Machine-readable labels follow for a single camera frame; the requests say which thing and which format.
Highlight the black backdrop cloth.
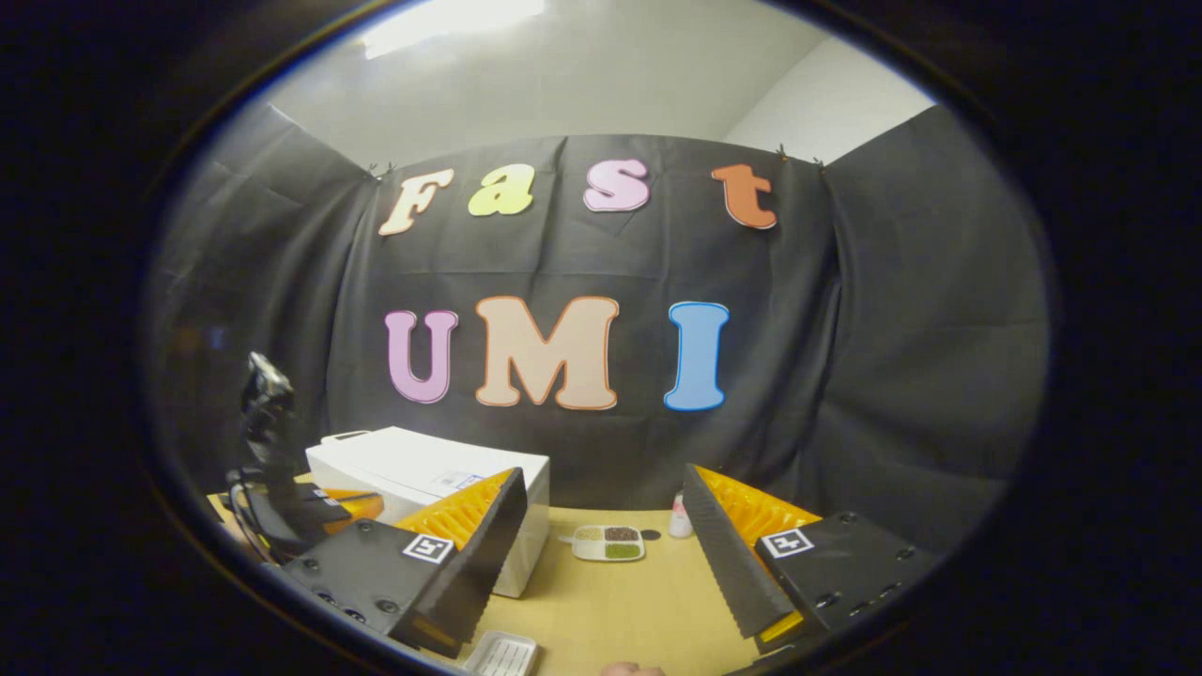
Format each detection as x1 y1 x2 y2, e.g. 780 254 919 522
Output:
146 103 1051 555

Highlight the white divided dish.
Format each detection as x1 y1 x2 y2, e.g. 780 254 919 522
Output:
571 525 647 562

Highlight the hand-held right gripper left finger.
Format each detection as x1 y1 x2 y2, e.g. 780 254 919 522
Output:
282 467 529 658

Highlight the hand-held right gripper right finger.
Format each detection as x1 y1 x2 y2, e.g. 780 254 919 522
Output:
683 462 940 651

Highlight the white microwave oven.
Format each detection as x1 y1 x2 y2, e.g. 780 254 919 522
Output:
305 426 551 599

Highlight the white ribbed plastic tray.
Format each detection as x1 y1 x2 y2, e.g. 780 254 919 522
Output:
463 631 538 676

